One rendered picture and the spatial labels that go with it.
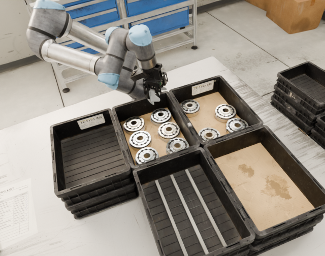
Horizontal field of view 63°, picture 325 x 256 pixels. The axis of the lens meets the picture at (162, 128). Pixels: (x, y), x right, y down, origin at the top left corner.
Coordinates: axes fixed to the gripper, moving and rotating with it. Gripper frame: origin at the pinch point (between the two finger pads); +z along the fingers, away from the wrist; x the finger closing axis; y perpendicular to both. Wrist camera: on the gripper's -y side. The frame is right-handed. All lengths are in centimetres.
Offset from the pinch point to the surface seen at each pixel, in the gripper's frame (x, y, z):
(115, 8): 131, -120, 40
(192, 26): 191, -66, 94
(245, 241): -44, 53, 3
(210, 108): 17.0, 19.9, 20.4
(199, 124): 4.5, 18.6, 18.7
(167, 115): 2.7, 2.9, 14.6
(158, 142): -13.1, 5.1, 15.8
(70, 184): -48, -20, 10
